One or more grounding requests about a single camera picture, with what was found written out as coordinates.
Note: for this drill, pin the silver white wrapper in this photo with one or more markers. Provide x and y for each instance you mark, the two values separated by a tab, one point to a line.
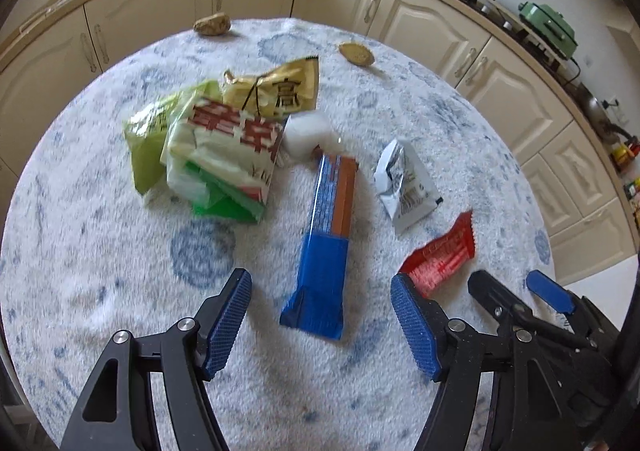
405	191

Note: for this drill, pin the white red snack bag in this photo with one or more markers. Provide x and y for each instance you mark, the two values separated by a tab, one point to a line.
225	141

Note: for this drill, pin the red snack wrapper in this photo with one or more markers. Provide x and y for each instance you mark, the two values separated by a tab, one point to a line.
442	258

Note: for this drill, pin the black gas cooktop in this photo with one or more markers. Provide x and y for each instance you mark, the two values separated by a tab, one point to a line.
515	26

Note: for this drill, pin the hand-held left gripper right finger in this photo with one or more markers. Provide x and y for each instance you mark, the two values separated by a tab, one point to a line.
415	326

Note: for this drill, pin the cluster of condiment bottles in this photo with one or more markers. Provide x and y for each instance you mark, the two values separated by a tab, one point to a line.
631	171

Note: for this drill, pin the blue orange biscuit wrapper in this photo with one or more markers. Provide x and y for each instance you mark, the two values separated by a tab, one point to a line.
322	256

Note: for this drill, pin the cream base cabinet run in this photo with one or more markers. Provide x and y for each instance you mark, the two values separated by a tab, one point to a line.
410	31

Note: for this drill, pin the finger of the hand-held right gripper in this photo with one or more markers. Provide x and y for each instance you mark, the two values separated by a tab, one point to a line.
550	290
492	293

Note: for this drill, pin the green electric cooker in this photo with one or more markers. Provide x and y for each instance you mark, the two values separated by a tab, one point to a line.
550	28

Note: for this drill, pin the green snack bag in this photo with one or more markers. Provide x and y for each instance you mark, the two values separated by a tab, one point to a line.
147	141

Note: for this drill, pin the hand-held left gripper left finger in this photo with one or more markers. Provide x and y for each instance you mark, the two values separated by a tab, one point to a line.
227	326

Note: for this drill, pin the tan rock right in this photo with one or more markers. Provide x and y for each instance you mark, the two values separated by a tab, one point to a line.
356	54

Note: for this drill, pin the wall outlet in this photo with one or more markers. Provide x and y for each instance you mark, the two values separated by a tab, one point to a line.
588	60
615	111

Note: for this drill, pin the gold snack wrapper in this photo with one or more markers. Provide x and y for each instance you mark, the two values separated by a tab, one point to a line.
285	88

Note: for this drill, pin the cream drawer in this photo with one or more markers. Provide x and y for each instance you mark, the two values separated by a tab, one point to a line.
570	166
597	226

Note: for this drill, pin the brown rock left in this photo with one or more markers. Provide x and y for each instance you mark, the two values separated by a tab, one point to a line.
212	24

